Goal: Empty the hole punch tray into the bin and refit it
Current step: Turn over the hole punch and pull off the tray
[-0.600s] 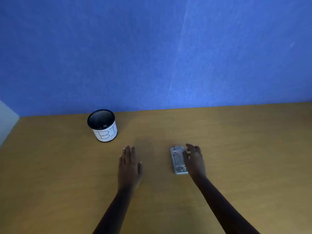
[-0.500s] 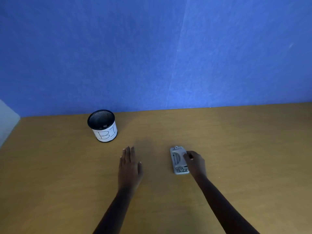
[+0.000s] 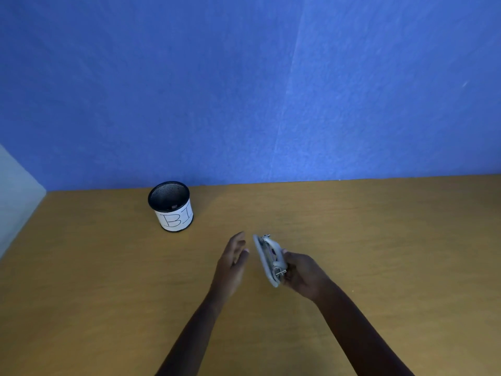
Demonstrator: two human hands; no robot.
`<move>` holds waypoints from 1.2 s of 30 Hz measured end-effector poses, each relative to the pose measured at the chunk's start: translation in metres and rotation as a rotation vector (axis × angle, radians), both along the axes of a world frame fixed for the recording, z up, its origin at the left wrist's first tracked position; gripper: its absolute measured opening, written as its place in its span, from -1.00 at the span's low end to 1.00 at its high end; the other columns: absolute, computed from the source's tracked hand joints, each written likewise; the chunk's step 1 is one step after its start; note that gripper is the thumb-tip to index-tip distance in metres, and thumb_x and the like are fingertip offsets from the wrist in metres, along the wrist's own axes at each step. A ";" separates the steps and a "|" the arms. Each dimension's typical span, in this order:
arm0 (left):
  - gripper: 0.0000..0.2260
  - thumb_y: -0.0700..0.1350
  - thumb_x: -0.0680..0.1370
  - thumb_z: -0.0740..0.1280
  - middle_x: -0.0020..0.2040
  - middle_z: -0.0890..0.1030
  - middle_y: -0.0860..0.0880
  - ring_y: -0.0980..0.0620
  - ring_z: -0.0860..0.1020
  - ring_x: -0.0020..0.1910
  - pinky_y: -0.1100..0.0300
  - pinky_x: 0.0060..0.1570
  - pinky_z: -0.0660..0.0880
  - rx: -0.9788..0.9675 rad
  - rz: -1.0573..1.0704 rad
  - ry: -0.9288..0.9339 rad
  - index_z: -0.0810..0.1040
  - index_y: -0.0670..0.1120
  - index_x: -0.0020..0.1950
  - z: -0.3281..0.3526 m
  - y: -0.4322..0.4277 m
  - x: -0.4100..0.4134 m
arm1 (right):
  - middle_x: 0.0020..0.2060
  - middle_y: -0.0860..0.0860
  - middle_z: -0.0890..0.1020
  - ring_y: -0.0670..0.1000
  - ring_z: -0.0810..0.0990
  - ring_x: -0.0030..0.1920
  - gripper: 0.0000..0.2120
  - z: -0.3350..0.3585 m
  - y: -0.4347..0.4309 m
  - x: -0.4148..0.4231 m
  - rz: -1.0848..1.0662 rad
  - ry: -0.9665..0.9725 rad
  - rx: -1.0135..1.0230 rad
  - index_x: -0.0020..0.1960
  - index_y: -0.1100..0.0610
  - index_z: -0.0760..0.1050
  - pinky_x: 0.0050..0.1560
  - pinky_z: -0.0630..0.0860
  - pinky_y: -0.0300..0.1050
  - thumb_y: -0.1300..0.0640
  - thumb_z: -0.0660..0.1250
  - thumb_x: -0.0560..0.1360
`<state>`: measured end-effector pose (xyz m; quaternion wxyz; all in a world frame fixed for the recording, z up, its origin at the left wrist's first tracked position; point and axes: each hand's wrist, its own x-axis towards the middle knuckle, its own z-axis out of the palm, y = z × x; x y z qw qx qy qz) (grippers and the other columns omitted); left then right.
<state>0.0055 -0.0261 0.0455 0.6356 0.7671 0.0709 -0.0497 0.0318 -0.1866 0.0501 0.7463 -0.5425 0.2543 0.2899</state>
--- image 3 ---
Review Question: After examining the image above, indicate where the person's right hand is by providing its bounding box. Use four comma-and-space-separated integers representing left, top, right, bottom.
281, 249, 338, 303

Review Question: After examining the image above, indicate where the person's left hand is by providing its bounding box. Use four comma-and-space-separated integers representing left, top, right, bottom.
211, 232, 250, 300

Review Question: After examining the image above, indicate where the white hole punch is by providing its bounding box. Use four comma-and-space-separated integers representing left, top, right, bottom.
253, 233, 289, 288

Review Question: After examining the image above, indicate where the person's left forearm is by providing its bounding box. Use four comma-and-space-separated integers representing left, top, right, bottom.
155, 290, 226, 376

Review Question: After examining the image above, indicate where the person's right forearm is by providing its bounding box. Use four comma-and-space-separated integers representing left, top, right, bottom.
318, 285, 415, 376

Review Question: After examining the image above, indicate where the black mesh pen holder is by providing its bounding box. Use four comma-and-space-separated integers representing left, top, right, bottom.
147, 181, 194, 233

